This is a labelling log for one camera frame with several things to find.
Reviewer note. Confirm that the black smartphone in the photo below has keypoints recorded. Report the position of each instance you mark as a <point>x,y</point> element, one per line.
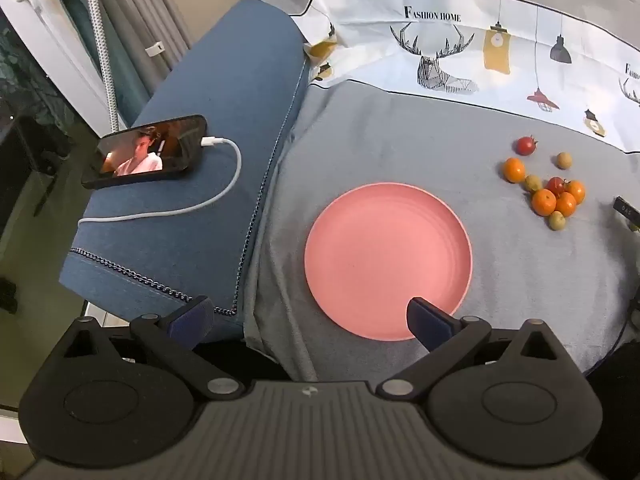
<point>145,152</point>

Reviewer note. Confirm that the grey curtain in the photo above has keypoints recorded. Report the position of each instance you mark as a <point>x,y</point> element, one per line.
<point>145,5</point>

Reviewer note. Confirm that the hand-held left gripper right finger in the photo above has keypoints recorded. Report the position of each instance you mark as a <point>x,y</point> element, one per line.
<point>425,322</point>

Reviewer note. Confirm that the teal curtain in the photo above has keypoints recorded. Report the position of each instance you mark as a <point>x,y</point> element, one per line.
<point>72,5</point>

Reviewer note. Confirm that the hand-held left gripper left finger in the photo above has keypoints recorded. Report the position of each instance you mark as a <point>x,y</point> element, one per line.
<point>192,319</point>

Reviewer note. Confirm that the small orange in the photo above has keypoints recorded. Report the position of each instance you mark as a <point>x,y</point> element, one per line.
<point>576,191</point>
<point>514,170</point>
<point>567,205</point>
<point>543,202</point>

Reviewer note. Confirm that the black and white patterned pole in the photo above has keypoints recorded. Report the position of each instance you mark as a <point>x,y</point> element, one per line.
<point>102,50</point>

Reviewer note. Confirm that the blue cushion with braided trim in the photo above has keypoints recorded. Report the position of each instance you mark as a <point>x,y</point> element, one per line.
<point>200,240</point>

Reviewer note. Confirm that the small green fruit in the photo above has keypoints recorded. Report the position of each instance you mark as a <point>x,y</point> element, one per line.
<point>556,220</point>
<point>564,160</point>
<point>532,182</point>

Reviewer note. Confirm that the pink plate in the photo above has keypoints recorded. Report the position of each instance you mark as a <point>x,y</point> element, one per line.
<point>380,260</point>

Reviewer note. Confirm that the red cherry tomato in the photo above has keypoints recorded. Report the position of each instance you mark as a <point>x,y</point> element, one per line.
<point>526,145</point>
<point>555,183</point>

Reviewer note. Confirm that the white curtain clip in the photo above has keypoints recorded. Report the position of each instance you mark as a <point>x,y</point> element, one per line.
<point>155,48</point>

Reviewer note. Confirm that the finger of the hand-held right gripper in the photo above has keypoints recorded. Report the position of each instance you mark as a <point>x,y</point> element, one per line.
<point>627,208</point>

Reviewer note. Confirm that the grey printed bed sheet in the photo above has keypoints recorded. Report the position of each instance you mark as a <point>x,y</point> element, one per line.
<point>425,130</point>

